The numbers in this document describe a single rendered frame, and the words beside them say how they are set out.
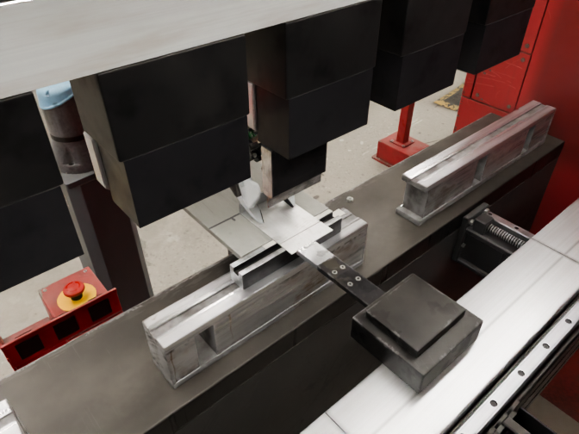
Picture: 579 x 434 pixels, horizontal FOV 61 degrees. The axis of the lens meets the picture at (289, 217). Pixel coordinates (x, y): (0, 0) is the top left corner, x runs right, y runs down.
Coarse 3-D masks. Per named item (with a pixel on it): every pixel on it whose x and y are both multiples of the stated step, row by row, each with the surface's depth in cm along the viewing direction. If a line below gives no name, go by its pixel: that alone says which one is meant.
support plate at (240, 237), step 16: (256, 176) 89; (224, 192) 85; (304, 192) 85; (192, 208) 82; (208, 208) 82; (224, 208) 82; (304, 208) 82; (320, 208) 82; (208, 224) 78; (224, 224) 78; (240, 224) 78; (224, 240) 75; (240, 240) 75; (256, 240) 75; (240, 256) 73
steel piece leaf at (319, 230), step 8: (320, 224) 78; (304, 232) 76; (312, 232) 76; (320, 232) 76; (328, 232) 77; (288, 240) 75; (296, 240) 75; (304, 240) 75; (312, 240) 75; (288, 248) 74; (296, 248) 74
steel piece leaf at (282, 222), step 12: (240, 204) 79; (264, 204) 82; (276, 204) 82; (264, 216) 80; (276, 216) 80; (288, 216) 80; (300, 216) 80; (312, 216) 80; (264, 228) 77; (276, 228) 77; (288, 228) 77; (300, 228) 77; (276, 240) 75
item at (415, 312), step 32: (320, 256) 72; (352, 288) 67; (416, 288) 63; (352, 320) 61; (384, 320) 59; (416, 320) 59; (448, 320) 59; (480, 320) 60; (384, 352) 58; (416, 352) 56; (448, 352) 57; (416, 384) 56
